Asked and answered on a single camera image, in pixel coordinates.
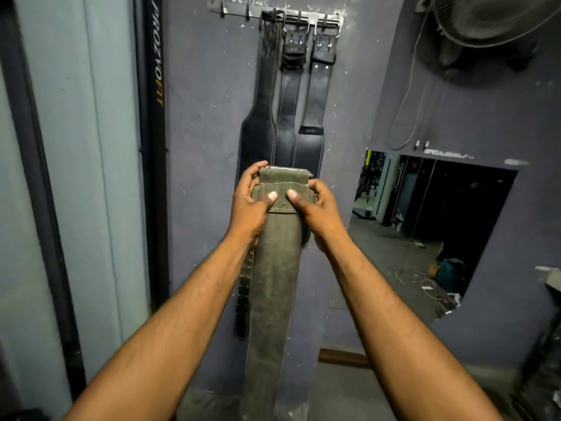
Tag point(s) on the person's left thumb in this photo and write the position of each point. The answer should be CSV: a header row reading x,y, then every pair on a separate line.
x,y
265,200

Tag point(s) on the person's right forearm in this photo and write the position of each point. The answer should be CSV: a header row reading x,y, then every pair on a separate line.
x,y
394,337

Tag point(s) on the person's right hand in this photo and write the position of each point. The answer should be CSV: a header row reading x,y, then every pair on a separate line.
x,y
322,219

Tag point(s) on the olive green weightlifting belt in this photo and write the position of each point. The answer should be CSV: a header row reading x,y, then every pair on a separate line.
x,y
274,293

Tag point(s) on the person's left forearm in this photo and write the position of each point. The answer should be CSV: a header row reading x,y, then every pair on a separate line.
x,y
175,328

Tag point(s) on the wide black leather belt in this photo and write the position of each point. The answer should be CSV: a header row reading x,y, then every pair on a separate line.
x,y
258,127

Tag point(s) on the person's left middle finger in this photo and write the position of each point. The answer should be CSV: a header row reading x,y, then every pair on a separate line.
x,y
255,181

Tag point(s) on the black belt with double buckle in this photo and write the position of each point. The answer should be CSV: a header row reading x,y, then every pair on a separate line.
x,y
287,109

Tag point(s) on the brown wooden strip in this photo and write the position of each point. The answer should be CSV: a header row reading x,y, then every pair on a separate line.
x,y
344,358

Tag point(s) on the black belt with small label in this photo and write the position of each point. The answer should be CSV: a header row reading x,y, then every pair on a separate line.
x,y
313,127

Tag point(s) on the metal wall hook rack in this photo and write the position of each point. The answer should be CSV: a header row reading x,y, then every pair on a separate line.
x,y
236,12

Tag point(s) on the dark gym equipment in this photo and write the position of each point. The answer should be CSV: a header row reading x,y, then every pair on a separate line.
x,y
541,372

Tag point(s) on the black printed upright bar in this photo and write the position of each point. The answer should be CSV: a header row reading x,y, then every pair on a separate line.
x,y
153,149

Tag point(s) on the person's left hand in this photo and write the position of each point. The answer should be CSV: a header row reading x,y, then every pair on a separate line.
x,y
245,214

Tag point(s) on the grey wall fan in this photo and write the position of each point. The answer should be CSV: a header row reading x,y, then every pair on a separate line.
x,y
491,21

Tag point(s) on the white ledge piece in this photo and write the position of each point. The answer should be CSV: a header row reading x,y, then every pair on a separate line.
x,y
548,275

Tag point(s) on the wall mirror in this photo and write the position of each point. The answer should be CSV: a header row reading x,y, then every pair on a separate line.
x,y
420,232

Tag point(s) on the person's right thumb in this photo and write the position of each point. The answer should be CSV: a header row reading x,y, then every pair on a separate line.
x,y
300,202

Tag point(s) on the dark vertical pipe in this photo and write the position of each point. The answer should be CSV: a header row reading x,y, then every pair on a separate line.
x,y
39,206

